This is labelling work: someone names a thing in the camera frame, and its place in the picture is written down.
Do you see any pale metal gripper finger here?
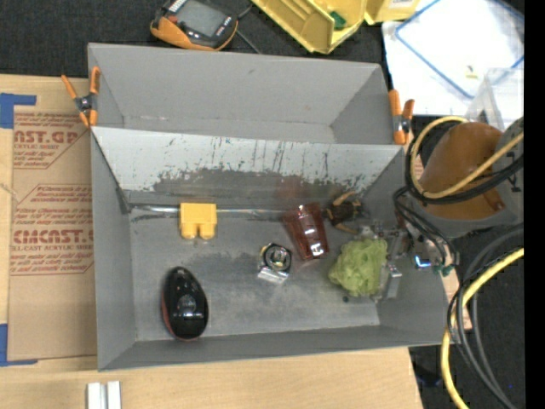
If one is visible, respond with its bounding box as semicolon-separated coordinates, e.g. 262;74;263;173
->
380;264;404;301
361;222;401;242

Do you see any brown cardboard board, red print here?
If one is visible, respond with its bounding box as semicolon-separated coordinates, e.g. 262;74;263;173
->
0;73;99;368

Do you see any grey metal bin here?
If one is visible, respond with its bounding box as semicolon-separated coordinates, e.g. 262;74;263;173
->
87;43;452;372

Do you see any silver round metal object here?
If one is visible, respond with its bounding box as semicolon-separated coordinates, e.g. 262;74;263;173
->
256;242;294;285

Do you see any red translucent plastic cup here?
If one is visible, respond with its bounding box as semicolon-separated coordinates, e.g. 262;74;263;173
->
283;202;330;262

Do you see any green mesh sponge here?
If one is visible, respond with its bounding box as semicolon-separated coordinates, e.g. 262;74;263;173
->
327;236;389;299

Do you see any yellow toy building block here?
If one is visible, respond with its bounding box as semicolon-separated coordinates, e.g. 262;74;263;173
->
178;202;219;241

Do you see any black computer mouse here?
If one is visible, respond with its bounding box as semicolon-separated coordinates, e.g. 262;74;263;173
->
160;265;210;342

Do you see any brown toy insect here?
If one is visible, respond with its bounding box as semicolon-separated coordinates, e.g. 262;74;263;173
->
325;191;367;234

